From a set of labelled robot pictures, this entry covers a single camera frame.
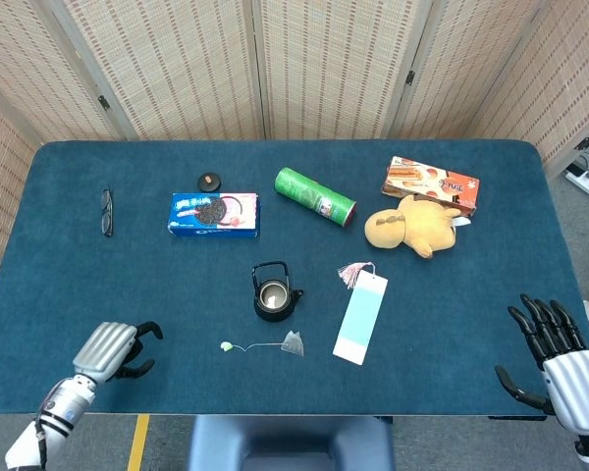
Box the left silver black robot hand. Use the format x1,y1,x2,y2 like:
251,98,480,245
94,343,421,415
72,321,164,385

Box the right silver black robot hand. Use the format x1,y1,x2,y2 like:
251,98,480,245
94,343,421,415
494,293,589,435

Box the tea bag with string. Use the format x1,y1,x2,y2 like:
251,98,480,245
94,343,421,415
220,330,307,356

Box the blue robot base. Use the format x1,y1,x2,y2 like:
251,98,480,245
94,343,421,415
186,415,397,471

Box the black cast iron teapot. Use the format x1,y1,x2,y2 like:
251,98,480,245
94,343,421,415
251,260,305,323

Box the black eyeglasses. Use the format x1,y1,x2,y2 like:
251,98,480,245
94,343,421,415
100,187,115,238

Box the blue pink Oreo cookie box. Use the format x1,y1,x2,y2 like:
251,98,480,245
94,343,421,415
167,191,261,239

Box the blue table cloth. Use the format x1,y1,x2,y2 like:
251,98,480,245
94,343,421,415
0,139,589,418

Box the white power strip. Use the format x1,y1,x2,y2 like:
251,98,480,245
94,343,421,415
563,163,589,206

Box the yellow plush toy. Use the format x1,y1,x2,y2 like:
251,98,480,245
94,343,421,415
363,193,472,260

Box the blue white bookmark with tassel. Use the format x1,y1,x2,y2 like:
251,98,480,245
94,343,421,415
332,261,390,366

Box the orange snack box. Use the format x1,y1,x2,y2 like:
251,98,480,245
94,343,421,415
381,155,481,217

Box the green chips can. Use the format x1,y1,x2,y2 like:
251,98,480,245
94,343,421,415
274,167,358,229

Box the woven folding screen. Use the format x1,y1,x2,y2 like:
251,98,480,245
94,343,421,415
0,0,589,262

